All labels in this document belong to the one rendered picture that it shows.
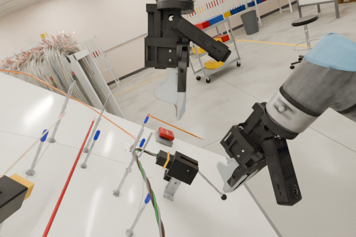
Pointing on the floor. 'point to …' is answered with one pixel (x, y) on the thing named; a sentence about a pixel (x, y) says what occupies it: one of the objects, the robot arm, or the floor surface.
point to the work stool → (304, 33)
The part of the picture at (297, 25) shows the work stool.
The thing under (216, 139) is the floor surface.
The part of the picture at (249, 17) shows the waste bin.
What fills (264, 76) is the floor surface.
